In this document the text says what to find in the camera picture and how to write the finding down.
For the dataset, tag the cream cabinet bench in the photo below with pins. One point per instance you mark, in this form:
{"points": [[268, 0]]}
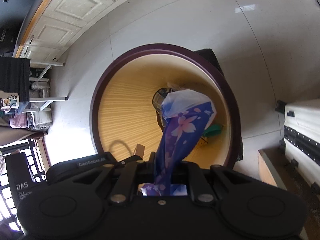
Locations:
{"points": [[55, 25]]}

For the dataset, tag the yellow small carton box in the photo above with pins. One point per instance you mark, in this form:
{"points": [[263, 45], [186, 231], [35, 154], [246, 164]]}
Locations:
{"points": [[202, 142]]}

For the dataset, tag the crushed blue pepsi can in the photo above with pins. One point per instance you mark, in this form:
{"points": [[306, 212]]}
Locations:
{"points": [[159, 97]]}

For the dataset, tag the white plastic bag red print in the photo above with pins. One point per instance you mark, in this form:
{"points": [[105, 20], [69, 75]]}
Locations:
{"points": [[174, 86]]}

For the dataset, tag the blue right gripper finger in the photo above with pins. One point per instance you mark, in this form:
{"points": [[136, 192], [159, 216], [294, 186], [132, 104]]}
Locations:
{"points": [[152, 157]]}

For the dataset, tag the yellow round trash bin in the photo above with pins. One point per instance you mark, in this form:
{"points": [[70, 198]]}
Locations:
{"points": [[142, 89]]}

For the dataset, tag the blue floral plastic bag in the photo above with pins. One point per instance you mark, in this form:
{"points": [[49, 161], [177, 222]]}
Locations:
{"points": [[186, 114]]}

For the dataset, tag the torn brown cardboard piece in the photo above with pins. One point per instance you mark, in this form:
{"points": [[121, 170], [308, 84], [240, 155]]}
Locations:
{"points": [[139, 151]]}

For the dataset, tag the teal plastic lid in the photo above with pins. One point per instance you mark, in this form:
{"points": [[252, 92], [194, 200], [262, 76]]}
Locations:
{"points": [[212, 131]]}

